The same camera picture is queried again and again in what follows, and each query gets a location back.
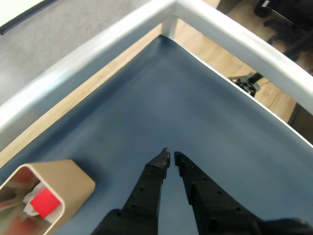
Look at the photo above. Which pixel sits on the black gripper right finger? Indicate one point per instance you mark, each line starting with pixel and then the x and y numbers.
pixel 210 203

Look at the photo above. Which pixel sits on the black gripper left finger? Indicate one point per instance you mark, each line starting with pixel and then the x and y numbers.
pixel 146 193

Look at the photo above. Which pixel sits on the red cube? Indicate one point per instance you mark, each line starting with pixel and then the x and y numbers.
pixel 45 203

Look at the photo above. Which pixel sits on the beige metal box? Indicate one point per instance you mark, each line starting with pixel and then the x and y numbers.
pixel 75 186

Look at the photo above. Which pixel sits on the dark grey mat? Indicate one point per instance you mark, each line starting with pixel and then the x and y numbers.
pixel 171 102

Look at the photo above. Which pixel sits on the white crumpled paper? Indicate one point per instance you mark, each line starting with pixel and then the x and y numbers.
pixel 27 210

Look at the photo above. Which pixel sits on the black tripod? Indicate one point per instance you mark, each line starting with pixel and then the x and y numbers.
pixel 248 85

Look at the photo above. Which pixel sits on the black office chair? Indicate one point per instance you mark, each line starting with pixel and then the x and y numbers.
pixel 293 22

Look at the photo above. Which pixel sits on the white metal frame rail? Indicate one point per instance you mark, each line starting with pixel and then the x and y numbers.
pixel 215 27

